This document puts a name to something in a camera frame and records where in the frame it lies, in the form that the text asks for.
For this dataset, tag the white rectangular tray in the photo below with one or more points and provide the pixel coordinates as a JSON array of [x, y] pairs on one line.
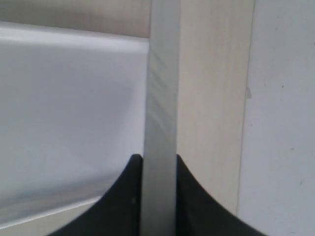
[[71, 114]]

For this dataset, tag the grey cat title book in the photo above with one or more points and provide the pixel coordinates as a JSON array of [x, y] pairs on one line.
[[158, 200]]

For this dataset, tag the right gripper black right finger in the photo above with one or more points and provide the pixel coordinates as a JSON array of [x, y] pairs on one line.
[[199, 214]]

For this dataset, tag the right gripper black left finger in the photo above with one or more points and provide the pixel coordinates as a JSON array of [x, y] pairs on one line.
[[117, 213]]

